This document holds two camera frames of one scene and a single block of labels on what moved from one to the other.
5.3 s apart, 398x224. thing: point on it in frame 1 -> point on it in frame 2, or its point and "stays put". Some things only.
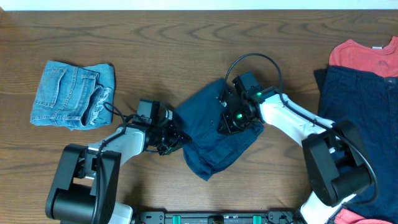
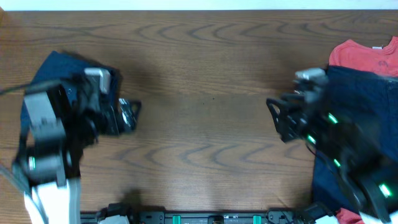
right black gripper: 226,125 -> 292,117
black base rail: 216,218 stays put
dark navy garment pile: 369,102 stays put
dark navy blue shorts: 208,149 -> 58,65
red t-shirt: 382,61 stays put
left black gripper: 174,140 -> 117,118
